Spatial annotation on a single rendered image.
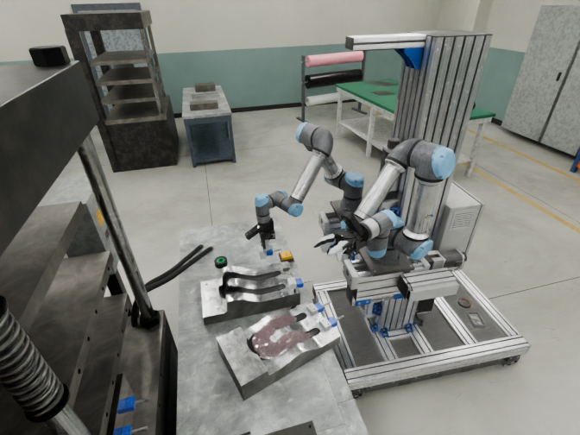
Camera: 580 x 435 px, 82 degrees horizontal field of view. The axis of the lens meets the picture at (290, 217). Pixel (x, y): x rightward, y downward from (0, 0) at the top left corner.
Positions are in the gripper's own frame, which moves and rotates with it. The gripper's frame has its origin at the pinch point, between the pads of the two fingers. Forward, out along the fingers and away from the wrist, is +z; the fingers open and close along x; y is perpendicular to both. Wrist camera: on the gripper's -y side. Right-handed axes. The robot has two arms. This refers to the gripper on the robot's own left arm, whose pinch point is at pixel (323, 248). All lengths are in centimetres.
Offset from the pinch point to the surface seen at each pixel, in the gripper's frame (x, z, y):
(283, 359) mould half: 14, 14, 56
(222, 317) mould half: 55, 23, 55
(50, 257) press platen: 37, 73, -14
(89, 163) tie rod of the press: 64, 53, -32
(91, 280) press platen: 56, 67, 9
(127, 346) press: 71, 66, 58
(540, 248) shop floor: 16, -298, 145
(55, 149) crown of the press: 28, 61, -45
